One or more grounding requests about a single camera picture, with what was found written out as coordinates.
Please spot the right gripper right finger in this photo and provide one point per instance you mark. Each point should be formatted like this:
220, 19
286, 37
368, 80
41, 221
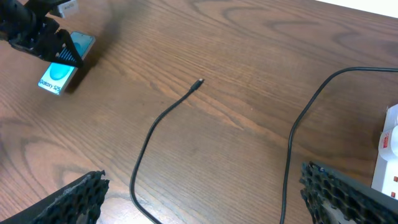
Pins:
332, 197

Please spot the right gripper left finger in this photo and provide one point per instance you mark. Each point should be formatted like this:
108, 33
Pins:
78, 202

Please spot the white power strip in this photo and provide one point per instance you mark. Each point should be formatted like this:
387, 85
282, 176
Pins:
385, 172

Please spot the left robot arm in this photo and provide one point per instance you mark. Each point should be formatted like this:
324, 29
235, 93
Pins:
27, 28

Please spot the Galaxy smartphone with cyan screen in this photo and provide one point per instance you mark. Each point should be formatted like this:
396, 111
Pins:
57, 77

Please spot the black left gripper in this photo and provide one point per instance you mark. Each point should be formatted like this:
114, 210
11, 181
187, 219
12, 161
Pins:
29, 30

